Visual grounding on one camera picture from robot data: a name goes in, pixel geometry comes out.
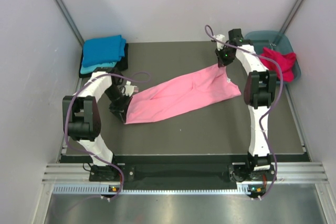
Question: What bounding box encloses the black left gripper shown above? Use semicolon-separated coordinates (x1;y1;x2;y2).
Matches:
104;85;133;123

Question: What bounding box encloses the pink t-shirt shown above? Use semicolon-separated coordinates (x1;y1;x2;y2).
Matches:
125;64;241;124

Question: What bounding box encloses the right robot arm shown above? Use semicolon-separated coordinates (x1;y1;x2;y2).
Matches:
213;29;277;182

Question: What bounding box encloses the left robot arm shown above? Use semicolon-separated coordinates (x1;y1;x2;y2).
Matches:
62;67;138;182

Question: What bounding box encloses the folded teal t-shirt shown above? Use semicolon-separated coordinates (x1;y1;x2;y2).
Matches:
79;62;117;76

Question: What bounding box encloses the teal plastic bin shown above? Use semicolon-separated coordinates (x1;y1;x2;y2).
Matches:
245;30;301;83

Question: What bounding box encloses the folded blue t-shirt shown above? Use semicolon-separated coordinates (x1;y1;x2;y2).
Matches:
82;35;127;67

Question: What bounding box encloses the red t-shirt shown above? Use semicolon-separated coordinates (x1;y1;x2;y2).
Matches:
260;47;297;82

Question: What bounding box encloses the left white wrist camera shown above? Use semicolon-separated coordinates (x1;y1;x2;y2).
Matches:
121;81;139;97

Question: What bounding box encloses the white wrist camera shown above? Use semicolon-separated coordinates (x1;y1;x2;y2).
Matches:
121;81;139;97
212;34;226;51

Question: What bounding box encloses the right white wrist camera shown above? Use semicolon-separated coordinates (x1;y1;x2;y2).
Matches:
212;34;226;51

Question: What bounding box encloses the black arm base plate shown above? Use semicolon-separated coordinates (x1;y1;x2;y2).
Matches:
85;163;275;182

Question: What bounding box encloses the grey slotted cable duct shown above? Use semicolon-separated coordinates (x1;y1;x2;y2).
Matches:
52;184;266;195

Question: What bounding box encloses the aluminium rail frame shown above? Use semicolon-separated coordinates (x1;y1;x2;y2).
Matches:
32;162;335;223

